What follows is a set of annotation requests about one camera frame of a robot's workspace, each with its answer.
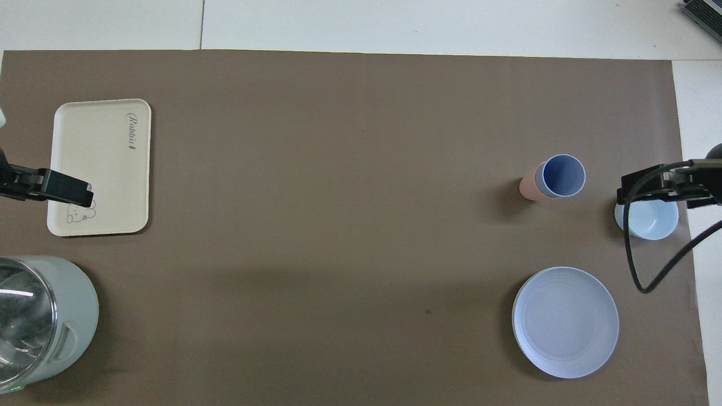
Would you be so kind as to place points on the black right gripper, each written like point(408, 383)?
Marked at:
point(691, 183)

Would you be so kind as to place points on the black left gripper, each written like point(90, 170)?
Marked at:
point(20, 183)

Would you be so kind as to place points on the blue ribbed plastic cup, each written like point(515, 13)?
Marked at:
point(561, 175)

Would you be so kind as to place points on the pink plastic cup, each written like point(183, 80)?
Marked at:
point(528, 187)

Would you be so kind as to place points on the cream rabbit print tray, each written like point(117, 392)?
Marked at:
point(101, 163)

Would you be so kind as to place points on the light blue bowl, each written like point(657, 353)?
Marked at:
point(654, 221)

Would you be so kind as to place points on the pale green steel-lined kettle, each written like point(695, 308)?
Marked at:
point(67, 304)

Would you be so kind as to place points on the light blue round plate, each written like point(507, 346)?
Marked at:
point(565, 321)

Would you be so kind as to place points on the grey ridged device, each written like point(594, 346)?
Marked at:
point(705, 12)

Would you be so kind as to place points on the brown paper table cover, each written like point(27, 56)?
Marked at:
point(338, 225)

